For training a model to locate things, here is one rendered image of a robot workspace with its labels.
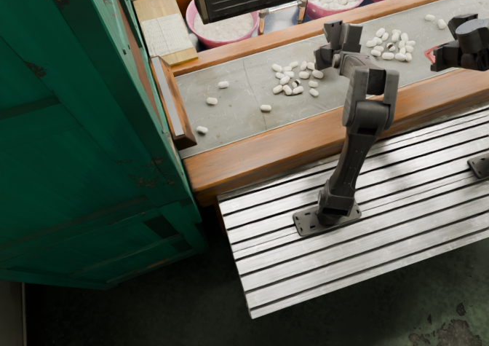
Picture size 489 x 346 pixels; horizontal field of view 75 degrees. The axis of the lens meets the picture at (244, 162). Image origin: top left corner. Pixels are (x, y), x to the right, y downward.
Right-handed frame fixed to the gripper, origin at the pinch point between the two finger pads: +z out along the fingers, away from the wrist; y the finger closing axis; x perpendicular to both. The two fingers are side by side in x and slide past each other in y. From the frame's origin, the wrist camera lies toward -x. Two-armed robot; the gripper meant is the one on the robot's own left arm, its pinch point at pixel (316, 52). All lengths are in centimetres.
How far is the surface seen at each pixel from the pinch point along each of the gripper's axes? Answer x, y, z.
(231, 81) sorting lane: 1.2, 30.7, 2.2
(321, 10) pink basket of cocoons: -10.6, -11.3, 15.8
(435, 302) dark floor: 119, -32, -27
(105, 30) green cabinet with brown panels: -25, 55, -67
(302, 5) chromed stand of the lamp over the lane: -14.9, -0.1, 7.2
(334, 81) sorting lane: 9.0, -1.3, -7.4
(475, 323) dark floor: 128, -43, -37
